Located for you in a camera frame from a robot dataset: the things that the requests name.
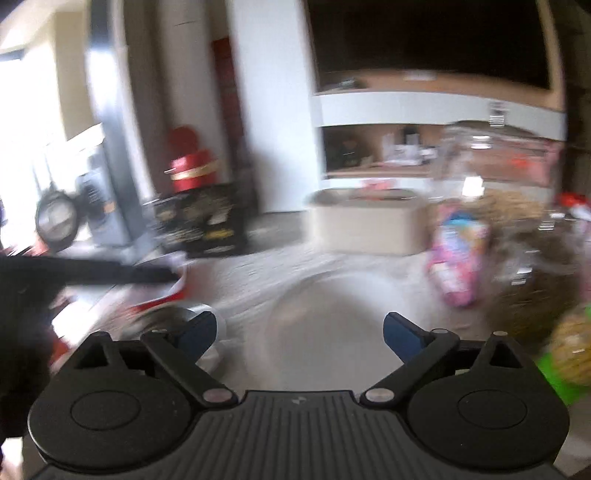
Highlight red container gold band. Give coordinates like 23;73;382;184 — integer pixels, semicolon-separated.
165;125;218;193

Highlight white bowl yellow rim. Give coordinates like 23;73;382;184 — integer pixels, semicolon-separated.
253;272;402;394

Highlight cream tissue box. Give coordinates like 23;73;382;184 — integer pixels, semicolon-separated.
305;188;430;256

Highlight washing machine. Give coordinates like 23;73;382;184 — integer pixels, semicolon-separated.
76;144;130;248

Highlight stainless steel bowl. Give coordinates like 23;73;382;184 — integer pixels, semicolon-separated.
119;302;228;373

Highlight clear jar sunflower seeds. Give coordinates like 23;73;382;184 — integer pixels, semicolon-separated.
432;120;581;351

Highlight pink marshmallow bag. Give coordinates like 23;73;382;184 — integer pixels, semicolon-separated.
427;200;490;308

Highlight white lace tablecloth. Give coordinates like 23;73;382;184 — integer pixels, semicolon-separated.
186;243;492;394

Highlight black patterned snack bag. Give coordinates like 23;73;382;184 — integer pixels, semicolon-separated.
147;184;249;258

